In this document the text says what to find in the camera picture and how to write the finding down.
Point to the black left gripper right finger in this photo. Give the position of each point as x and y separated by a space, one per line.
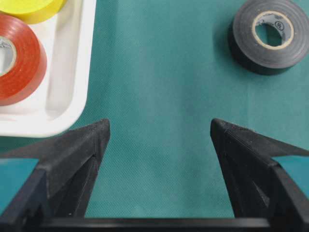
258 185

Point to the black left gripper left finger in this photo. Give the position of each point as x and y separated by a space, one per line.
51 178

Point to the red tape roll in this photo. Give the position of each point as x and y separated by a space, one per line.
29 65

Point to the black tape roll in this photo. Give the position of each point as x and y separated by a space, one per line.
269 36

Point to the yellow tape roll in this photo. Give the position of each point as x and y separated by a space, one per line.
31 11

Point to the white plastic tray case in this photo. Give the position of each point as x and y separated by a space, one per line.
60 98

